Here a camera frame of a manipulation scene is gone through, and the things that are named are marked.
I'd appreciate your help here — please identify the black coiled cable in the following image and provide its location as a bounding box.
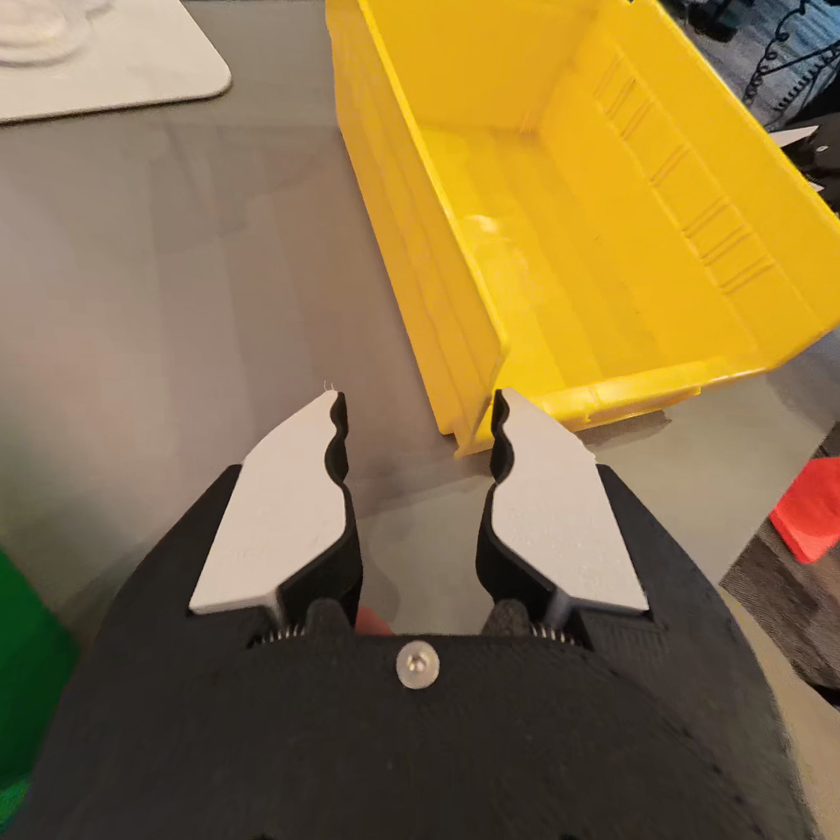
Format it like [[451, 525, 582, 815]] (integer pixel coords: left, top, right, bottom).
[[742, 0, 840, 119]]

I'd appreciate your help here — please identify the yellow plastic box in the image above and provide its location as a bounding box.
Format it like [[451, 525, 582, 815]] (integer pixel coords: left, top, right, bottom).
[[326, 0, 840, 458]]

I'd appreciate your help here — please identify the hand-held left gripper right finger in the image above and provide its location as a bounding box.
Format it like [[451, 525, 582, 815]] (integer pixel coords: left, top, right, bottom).
[[476, 387, 652, 630]]

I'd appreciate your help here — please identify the clear plastic disc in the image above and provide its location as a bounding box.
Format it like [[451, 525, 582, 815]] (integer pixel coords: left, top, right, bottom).
[[0, 0, 112, 67]]

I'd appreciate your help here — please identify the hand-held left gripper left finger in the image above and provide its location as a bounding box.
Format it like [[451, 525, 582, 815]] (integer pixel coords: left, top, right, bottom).
[[188, 391, 364, 627]]

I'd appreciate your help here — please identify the red plastic object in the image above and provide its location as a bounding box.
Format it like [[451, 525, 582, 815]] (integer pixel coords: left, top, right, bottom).
[[769, 457, 840, 564]]

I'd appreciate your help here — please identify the green plastic box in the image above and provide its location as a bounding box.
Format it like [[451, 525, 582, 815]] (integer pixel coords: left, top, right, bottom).
[[0, 545, 81, 818]]

